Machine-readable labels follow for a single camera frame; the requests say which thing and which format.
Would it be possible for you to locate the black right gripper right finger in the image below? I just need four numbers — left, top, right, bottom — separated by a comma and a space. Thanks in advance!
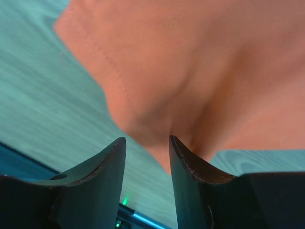
169, 135, 236, 229

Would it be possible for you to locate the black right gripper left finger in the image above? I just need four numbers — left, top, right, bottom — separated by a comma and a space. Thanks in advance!
37, 137, 126, 229

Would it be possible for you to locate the orange t shirt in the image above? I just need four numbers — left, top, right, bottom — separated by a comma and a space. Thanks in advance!
54, 0, 305, 171

